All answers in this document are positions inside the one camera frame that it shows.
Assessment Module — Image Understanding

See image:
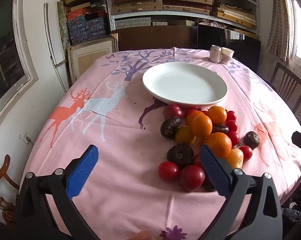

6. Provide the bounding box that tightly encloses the white paper cup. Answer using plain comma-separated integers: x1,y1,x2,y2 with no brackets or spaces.
221,47,234,64

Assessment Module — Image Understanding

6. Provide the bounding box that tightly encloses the green marbled board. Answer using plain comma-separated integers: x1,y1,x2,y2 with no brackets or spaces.
57,1,71,63

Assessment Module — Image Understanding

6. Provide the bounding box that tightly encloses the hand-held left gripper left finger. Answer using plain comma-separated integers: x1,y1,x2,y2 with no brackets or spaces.
15,144,99,240

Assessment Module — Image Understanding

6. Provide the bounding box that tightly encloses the yellow tomato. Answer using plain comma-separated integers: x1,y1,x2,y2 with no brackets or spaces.
175,126,196,146

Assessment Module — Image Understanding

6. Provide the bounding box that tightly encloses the white framed sliding window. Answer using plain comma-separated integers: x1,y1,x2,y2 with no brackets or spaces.
0,0,38,124

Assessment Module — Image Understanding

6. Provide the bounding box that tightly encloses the stack of blue floral boxes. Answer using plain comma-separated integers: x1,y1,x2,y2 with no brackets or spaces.
67,7,107,45

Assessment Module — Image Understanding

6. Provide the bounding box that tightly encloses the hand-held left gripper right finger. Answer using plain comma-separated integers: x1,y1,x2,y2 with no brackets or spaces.
199,144,283,240

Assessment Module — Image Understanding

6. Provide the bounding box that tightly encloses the patterned beige curtain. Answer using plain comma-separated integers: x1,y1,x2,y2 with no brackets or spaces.
267,0,291,60

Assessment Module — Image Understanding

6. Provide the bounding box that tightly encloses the person's dark clothing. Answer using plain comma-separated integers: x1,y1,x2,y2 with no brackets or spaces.
282,200,301,233

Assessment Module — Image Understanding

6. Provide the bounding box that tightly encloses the small orange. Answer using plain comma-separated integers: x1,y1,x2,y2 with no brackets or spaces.
207,106,227,125
185,110,205,127
191,114,213,138

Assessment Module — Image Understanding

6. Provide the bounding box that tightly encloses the dark wooden slat chair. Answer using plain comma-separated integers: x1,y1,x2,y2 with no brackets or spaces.
269,62,301,113

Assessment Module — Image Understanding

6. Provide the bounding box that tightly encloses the curved wooden cushioned chair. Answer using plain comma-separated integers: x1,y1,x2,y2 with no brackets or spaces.
0,154,21,228

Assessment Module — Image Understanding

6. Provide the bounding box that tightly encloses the white metal shelf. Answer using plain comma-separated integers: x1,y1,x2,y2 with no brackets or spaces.
104,0,261,34

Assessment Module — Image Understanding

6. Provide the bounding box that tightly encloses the pale yellow fruit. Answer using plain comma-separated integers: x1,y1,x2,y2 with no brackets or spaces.
225,148,244,169

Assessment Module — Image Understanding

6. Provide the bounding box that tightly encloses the white leaning board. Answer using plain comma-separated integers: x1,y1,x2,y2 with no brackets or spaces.
44,2,67,93

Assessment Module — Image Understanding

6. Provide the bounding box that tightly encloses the person's left hand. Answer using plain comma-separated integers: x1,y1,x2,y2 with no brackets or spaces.
127,230,151,240

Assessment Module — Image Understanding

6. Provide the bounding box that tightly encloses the white wall socket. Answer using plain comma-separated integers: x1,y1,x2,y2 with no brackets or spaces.
20,131,33,145

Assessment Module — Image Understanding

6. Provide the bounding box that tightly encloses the large red tomato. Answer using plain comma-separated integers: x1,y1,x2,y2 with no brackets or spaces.
158,161,180,181

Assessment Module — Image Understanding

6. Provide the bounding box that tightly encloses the dark purple mangosteen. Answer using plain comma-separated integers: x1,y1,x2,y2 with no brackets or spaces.
212,124,229,135
244,131,260,150
160,116,182,137
166,144,194,168

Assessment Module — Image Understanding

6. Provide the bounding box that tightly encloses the dark red plum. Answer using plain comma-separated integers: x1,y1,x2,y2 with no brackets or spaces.
179,164,206,192
163,103,184,120

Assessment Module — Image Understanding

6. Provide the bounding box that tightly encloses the pink deer printed tablecloth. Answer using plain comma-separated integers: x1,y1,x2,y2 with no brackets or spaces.
20,47,301,240

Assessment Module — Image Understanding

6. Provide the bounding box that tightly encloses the large orange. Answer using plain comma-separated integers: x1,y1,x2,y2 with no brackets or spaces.
203,132,232,159

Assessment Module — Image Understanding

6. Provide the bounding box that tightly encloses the white round plate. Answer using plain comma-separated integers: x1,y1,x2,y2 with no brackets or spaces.
142,62,228,107

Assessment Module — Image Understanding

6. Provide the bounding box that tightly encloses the beige framed picture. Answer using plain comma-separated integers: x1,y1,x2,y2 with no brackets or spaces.
67,34,118,83

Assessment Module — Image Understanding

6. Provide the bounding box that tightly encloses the brown wooden board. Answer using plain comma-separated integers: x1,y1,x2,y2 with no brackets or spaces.
117,26,198,53

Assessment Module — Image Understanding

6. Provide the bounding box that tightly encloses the stack of flat patterned boxes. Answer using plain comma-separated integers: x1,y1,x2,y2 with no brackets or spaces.
111,0,257,29

